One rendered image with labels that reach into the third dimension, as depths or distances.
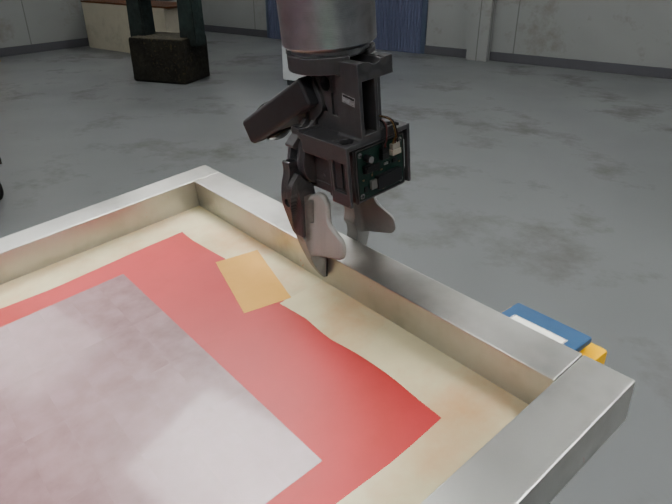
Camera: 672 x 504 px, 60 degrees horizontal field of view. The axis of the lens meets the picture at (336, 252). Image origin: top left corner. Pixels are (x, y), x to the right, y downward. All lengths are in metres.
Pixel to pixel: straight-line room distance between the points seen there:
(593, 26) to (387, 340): 8.03
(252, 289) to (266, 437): 0.19
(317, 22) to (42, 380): 0.37
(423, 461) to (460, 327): 0.11
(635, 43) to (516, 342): 7.96
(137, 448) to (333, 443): 0.14
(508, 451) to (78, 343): 0.39
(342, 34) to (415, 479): 0.31
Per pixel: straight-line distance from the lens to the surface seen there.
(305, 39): 0.45
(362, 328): 0.52
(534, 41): 8.66
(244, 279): 0.60
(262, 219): 0.64
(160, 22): 9.09
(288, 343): 0.51
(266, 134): 0.55
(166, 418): 0.48
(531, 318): 0.74
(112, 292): 0.64
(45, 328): 0.62
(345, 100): 0.46
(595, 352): 0.74
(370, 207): 0.55
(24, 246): 0.72
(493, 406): 0.45
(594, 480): 1.96
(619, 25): 8.38
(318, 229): 0.53
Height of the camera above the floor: 1.36
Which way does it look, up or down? 27 degrees down
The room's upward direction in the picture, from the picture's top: straight up
